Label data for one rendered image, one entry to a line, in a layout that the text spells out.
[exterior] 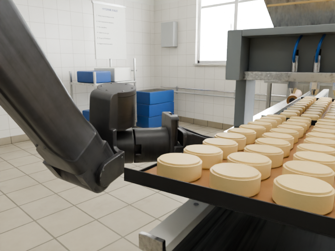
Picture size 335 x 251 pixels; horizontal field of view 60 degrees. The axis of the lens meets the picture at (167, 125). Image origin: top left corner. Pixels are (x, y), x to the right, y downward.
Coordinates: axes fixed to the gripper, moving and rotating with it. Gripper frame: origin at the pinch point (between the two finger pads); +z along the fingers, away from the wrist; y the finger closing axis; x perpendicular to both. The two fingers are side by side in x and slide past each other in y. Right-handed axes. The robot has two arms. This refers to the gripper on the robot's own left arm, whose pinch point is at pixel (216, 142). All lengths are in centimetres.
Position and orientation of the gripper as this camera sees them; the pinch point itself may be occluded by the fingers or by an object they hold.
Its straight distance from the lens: 51.4
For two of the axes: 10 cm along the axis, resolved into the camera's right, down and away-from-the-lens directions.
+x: 2.4, 1.8, -9.5
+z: 9.7, -0.2, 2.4
